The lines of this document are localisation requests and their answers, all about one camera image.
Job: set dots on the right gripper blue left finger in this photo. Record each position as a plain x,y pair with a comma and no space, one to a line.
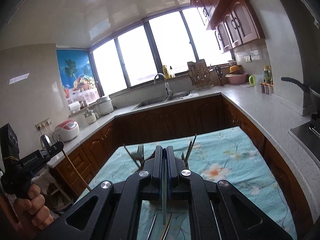
109,211

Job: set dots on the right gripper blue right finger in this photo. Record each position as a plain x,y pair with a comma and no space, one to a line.
217,210

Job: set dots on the steel fork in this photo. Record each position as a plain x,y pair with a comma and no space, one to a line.
134,157
140,153

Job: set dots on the person's left hand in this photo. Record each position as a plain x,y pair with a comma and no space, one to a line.
32,212

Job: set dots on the steel electric kettle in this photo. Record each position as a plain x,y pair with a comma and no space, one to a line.
45,141

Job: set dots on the wooden utensil holder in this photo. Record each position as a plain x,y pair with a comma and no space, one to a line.
160,162

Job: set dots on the teal floral tablecloth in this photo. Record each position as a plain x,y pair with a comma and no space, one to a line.
227,154

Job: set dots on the white red rice cooker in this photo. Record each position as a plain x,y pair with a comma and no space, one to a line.
66,131

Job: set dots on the paper towel roll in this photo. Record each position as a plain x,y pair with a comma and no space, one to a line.
74,107

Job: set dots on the small white blender appliance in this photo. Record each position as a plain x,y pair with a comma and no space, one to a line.
90,116

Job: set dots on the lower wooden cabinets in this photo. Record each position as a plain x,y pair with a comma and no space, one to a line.
262,117

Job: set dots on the wooden cabinets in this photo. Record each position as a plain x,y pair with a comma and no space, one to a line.
234,22
262,117

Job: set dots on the fruit poster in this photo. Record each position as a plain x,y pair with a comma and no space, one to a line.
77,76

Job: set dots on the gas stove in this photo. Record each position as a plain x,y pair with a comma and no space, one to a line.
307,136

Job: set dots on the sink faucet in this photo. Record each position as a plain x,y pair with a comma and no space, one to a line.
166,84

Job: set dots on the spice jar set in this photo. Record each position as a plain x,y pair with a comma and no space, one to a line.
266,88

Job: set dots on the pink basin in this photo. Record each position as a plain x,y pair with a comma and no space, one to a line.
236,79

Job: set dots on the wooden cutting board rack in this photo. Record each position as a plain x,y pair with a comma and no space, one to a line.
199,74

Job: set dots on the orange bowl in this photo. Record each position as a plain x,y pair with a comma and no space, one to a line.
235,69

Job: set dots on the condiment bottle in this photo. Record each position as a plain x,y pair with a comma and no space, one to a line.
268,75

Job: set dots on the yellow dish soap bottle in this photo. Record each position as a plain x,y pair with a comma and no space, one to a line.
166,72

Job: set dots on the black wok with lid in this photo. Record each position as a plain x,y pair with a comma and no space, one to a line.
312,88

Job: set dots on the upper wooden cabinets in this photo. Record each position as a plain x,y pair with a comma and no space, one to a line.
234,22

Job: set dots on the wall power socket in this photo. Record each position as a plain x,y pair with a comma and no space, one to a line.
42,125

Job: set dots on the window frame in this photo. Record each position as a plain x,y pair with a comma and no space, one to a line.
135,56

